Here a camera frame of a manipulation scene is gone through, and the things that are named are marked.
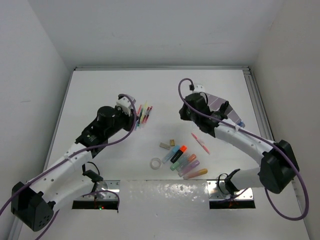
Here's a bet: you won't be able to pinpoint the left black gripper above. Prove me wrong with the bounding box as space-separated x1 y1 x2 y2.
104 104 138 138

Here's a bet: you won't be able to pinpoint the small black scissors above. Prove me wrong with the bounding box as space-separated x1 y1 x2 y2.
219 100 230 119

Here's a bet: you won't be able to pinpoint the pink pen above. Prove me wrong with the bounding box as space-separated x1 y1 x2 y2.
191 133 210 155

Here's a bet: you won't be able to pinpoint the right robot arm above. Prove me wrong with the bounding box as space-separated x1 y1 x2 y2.
179 92 299 195

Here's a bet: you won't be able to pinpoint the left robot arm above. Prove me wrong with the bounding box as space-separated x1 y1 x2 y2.
9 102 137 232

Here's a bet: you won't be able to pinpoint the white pink compartment organizer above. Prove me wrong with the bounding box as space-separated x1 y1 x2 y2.
203 93 246 128

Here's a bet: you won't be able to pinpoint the red pen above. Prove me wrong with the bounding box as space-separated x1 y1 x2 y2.
142 106 151 124

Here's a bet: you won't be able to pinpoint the yellow pen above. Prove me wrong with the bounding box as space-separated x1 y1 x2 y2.
139 101 149 128

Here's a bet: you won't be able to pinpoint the tan eraser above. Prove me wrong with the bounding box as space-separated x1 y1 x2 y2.
169 139 175 146

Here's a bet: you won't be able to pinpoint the black orange highlighter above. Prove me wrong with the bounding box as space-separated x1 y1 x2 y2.
170 145 188 164

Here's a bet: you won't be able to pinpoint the blue highlighter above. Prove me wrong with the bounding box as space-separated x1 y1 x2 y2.
161 145 180 164

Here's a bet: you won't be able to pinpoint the grey eraser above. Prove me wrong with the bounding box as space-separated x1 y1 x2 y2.
159 142 171 150

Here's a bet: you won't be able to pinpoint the orange pastel highlighter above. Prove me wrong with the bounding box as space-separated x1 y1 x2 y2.
176 154 197 172

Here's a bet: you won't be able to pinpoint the purple highlighter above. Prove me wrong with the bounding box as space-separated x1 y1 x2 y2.
178 160 200 177

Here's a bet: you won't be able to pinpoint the clear tape roll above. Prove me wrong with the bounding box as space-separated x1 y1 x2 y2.
150 158 162 170

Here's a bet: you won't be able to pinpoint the green highlighter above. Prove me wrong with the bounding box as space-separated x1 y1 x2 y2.
170 153 190 171

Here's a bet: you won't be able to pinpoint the yellow pink highlighter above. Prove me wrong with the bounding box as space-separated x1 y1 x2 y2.
183 168 208 180

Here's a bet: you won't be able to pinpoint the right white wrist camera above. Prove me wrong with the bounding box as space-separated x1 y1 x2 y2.
189 83 206 93

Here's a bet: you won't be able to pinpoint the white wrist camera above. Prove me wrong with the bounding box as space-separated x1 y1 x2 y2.
189 83 206 93
115 94 136 116

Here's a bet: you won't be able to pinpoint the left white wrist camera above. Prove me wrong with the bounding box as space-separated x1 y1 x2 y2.
115 94 136 116

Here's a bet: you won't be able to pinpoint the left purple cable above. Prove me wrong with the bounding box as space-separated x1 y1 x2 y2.
0 93 138 240

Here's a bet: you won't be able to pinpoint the purple cable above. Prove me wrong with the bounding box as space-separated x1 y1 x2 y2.
177 77 310 221
0 93 138 240

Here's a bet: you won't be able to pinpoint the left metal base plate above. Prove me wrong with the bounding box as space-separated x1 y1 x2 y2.
74 180 120 201

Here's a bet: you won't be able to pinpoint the metal base plate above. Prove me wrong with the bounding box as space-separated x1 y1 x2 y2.
74 180 120 201
206 179 254 203

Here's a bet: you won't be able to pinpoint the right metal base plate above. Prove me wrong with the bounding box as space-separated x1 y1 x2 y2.
206 179 254 203

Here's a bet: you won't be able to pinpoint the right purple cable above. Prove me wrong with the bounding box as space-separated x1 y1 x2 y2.
177 77 310 221

